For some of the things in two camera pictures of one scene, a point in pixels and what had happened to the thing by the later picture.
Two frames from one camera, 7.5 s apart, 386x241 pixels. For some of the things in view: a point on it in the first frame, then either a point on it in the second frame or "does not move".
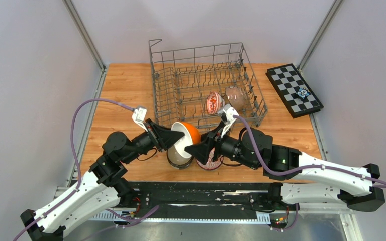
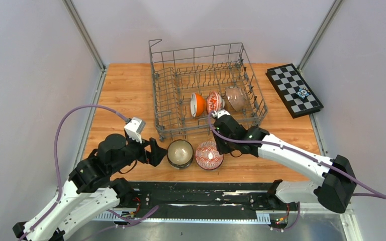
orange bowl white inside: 177,156 to 198,105
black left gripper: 165,138 to 157,152
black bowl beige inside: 177,160 does not move
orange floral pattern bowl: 215,103 does not move
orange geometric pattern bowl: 210,164 does not move
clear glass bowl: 237,99 does not move
